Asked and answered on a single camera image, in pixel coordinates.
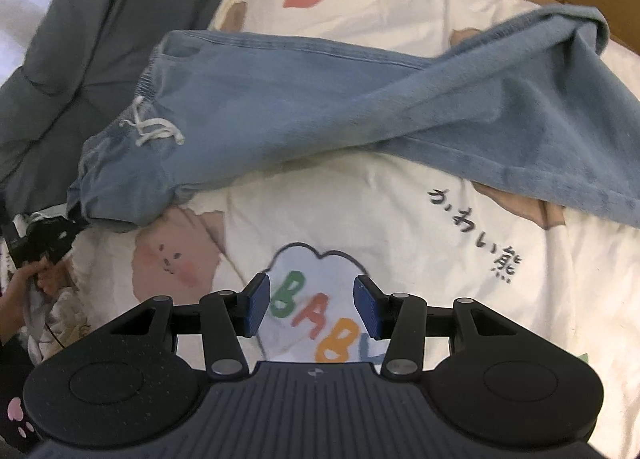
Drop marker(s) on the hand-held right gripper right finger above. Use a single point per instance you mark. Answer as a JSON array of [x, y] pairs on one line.
[[366, 306]]

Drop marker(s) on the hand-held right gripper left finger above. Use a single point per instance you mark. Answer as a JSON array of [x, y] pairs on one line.
[[257, 306]]

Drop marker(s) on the black paw print clothing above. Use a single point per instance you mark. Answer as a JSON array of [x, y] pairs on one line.
[[12, 399]]

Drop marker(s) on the person's left hand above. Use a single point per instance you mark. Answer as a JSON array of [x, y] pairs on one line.
[[17, 294]]

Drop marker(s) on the white bear print blanket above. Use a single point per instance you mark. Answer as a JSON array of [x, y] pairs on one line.
[[425, 264]]

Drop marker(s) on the blue denim pants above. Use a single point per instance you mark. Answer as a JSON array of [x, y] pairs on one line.
[[300, 104]]

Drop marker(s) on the dark grey quilt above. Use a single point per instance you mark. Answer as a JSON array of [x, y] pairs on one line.
[[100, 14]]

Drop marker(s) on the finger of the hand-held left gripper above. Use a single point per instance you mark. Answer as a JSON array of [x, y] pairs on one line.
[[75, 226]]

